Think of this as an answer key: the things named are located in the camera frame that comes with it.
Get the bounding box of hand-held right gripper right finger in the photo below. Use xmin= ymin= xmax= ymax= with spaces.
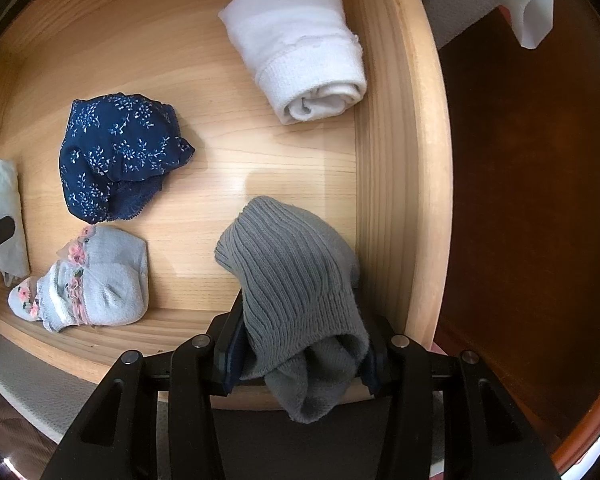
xmin=360 ymin=310 xmax=556 ymax=480

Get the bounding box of wooden drawer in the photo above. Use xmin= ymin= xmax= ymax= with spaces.
xmin=0 ymin=0 xmax=453 ymax=443

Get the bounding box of light blue floral sock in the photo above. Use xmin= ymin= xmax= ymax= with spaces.
xmin=7 ymin=225 xmax=150 ymax=333

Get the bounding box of grey ribbed sock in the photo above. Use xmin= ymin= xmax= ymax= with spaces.
xmin=214 ymin=196 xmax=371 ymax=423

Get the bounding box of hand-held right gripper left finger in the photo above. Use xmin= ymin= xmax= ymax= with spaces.
xmin=40 ymin=290 xmax=251 ymax=480

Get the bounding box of pale grey sock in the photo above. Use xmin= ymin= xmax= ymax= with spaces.
xmin=0 ymin=158 xmax=32 ymax=287

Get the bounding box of white sock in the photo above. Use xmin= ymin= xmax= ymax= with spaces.
xmin=218 ymin=0 xmax=368 ymax=126

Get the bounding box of white cloth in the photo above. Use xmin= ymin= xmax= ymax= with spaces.
xmin=500 ymin=0 xmax=554 ymax=50

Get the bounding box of grey garment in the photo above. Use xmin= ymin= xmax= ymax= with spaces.
xmin=415 ymin=0 xmax=551 ymax=51

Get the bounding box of navy floral underwear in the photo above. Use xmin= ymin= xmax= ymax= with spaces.
xmin=59 ymin=92 xmax=197 ymax=225

